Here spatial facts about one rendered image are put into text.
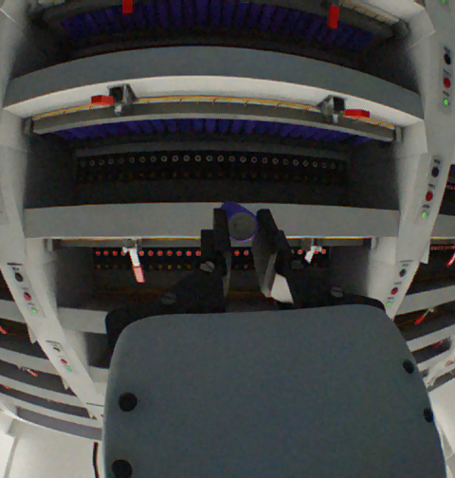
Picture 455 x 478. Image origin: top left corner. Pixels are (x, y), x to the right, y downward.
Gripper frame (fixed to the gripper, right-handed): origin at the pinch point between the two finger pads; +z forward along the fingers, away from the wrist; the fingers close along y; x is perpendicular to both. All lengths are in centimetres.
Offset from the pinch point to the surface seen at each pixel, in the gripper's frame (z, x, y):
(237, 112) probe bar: 23.0, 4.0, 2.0
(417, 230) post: 16.3, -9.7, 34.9
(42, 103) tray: 20.9, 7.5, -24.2
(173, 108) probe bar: 23.2, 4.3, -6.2
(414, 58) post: 24.3, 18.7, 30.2
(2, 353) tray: 11, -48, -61
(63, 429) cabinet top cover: 1, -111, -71
